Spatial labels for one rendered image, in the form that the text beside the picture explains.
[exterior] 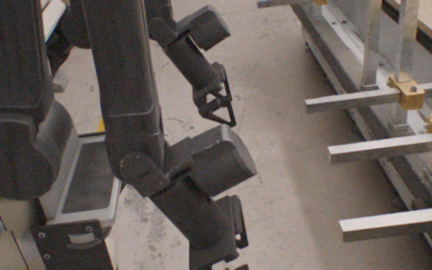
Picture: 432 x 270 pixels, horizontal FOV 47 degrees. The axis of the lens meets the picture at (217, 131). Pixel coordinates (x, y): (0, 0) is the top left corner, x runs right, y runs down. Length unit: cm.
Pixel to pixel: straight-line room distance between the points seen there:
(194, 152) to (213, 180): 4
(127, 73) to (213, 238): 24
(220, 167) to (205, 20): 44
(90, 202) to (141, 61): 36
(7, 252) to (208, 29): 52
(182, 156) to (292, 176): 195
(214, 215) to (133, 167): 13
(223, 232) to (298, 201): 173
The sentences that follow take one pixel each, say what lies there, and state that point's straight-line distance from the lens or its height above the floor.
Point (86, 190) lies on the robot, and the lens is 83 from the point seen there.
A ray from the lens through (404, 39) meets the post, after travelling 140.
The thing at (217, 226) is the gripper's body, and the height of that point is 110.
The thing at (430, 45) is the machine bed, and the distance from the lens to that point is 179.
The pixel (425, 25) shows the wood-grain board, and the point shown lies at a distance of 175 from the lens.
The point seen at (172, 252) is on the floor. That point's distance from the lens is 217.
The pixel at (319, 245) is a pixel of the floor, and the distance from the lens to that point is 214.
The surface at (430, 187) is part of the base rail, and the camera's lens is 133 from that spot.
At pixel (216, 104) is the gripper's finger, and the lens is 95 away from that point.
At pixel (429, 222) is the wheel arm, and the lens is 100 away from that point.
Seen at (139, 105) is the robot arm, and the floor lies 128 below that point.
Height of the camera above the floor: 151
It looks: 31 degrees down
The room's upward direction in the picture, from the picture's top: 8 degrees counter-clockwise
